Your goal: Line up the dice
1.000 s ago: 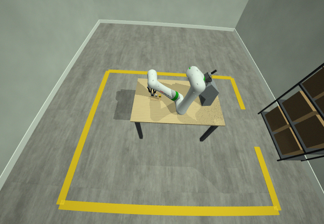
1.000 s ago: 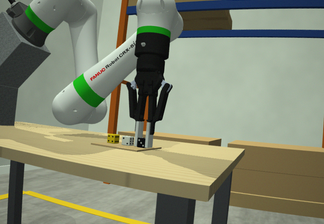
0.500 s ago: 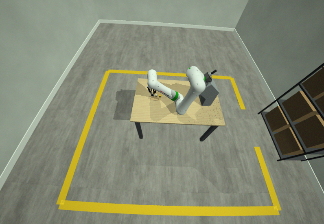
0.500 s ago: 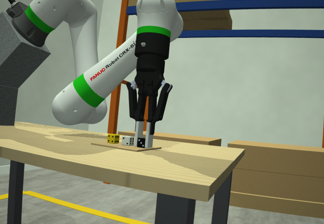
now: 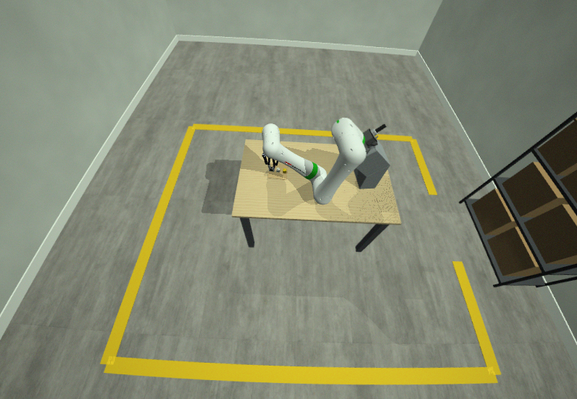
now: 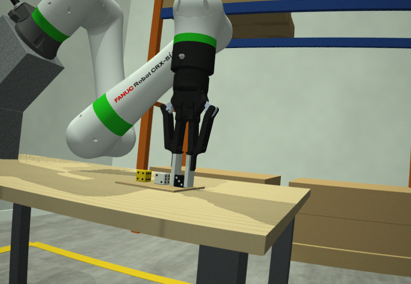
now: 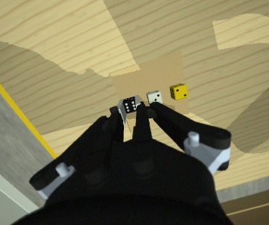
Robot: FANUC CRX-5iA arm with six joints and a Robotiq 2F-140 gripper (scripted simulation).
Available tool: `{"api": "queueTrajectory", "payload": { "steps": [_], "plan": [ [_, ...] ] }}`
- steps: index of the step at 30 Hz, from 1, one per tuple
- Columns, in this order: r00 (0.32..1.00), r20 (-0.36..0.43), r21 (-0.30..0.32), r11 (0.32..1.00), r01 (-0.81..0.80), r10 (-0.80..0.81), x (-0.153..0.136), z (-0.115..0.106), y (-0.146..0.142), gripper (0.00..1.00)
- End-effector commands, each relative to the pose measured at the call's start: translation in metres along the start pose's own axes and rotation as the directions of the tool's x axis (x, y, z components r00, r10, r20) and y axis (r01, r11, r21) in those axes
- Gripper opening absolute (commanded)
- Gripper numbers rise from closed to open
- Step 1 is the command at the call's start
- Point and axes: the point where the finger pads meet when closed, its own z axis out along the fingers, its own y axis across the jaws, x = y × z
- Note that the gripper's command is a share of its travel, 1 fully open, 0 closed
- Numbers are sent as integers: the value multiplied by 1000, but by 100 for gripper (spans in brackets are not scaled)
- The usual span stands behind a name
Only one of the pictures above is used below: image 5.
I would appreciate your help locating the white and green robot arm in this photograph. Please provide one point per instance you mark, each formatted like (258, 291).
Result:
(353, 146)

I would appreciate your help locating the tan flat mat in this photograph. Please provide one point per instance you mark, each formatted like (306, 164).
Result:
(277, 175)

